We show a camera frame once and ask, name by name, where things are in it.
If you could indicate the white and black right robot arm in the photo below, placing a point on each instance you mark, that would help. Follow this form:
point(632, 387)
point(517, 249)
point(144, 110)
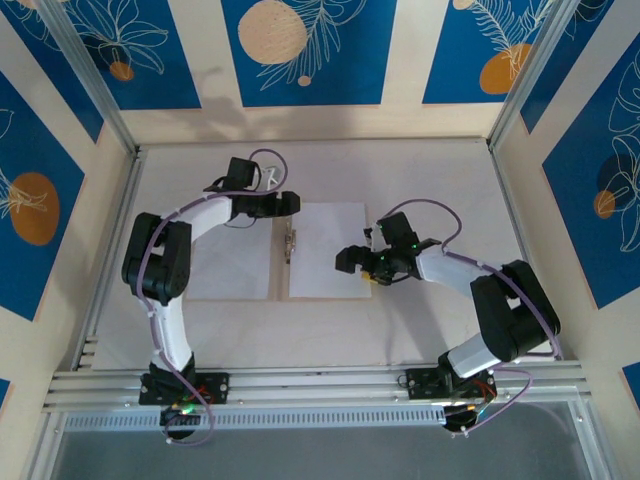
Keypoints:
point(450, 270)

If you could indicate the black right base electronics board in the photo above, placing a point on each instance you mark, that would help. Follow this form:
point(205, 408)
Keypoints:
point(457, 422)

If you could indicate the black left base electronics board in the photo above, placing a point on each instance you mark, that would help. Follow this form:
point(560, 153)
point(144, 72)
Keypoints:
point(182, 425)

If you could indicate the black base electronics board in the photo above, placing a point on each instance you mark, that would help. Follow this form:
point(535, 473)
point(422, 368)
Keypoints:
point(457, 422)
point(182, 425)

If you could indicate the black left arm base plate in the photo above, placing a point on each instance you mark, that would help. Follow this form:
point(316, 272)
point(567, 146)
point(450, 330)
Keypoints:
point(217, 387)

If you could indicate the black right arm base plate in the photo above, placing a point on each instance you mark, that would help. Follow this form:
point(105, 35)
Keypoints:
point(417, 385)

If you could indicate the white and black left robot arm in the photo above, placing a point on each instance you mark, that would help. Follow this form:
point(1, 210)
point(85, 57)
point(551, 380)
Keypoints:
point(170, 335)

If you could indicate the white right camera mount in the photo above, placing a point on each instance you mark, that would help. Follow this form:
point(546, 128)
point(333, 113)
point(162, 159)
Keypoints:
point(372, 237)

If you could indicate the aluminium left corner post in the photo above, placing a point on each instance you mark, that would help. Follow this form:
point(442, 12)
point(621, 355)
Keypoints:
point(91, 75)

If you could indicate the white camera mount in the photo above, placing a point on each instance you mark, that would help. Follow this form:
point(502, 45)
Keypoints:
point(270, 172)
point(372, 237)

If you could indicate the white paper sheet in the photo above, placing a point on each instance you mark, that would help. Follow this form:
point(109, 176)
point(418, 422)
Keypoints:
point(230, 275)
point(325, 250)

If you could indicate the aluminium front frame rail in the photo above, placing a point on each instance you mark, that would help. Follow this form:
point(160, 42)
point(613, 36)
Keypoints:
point(325, 385)

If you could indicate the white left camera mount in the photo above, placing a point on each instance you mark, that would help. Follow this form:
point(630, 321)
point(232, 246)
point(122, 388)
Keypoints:
point(270, 172)

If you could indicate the blue floral wall panel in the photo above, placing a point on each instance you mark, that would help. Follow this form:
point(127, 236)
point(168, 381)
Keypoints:
point(60, 170)
point(575, 200)
point(350, 75)
point(165, 85)
point(450, 75)

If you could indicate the aluminium right corner post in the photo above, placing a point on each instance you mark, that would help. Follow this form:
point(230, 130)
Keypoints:
point(536, 75)

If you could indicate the aluminium corner post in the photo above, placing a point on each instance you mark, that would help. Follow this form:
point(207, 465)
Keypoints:
point(536, 75)
point(91, 75)

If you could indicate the aluminium left side rail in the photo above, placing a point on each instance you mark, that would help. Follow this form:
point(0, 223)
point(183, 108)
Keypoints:
point(125, 200)

